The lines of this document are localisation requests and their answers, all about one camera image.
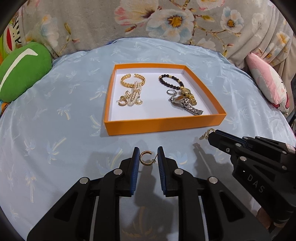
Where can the colourful cartoon monkey blanket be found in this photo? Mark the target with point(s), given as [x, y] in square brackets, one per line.
[10, 39]

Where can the pink cartoon pillow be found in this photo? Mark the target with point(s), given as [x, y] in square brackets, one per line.
[269, 82]

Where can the small gold hoop earring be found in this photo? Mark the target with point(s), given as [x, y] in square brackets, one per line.
[122, 101]

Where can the pearl hair clip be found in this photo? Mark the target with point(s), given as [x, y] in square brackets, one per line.
[134, 97]

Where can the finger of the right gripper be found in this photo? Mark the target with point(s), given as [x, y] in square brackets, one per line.
[230, 144]

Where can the gold metal wristwatch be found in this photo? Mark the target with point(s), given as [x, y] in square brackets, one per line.
[187, 93]

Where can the gold hoop earring pair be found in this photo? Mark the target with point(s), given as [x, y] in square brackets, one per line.
[206, 134]

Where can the light blue palm bedsheet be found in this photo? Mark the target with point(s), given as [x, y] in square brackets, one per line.
[54, 133]

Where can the green plush cushion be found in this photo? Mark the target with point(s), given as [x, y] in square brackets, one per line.
[22, 69]

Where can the gold chain bangle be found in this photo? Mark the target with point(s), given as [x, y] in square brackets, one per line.
[132, 85]

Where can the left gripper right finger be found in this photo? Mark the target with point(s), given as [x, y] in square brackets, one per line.
[207, 210]

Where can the grey floral blanket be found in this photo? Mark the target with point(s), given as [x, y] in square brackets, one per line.
[233, 28]

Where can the silver metal wristwatch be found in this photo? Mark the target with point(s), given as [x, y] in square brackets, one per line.
[184, 103]

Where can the orange cardboard box tray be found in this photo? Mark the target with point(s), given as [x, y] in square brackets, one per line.
[156, 113]

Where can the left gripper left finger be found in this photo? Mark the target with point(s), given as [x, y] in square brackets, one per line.
[89, 210]

